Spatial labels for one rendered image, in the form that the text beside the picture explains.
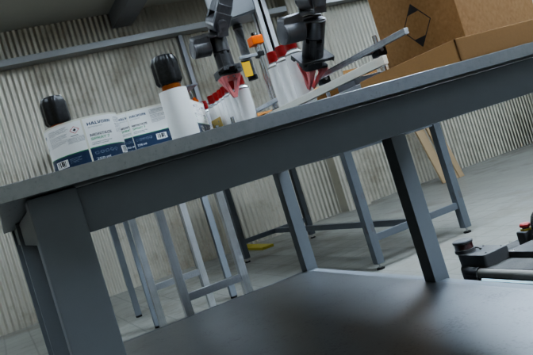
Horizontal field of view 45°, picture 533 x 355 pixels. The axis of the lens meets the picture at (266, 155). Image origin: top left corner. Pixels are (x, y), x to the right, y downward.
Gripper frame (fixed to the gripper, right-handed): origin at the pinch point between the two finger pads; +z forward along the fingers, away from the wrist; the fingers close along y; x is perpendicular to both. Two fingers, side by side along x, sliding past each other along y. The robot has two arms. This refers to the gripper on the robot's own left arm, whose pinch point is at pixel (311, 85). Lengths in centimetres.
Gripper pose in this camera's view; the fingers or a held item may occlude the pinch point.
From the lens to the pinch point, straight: 176.7
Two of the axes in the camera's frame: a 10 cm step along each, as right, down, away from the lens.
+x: 4.8, 5.0, -7.2
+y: -8.7, 2.7, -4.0
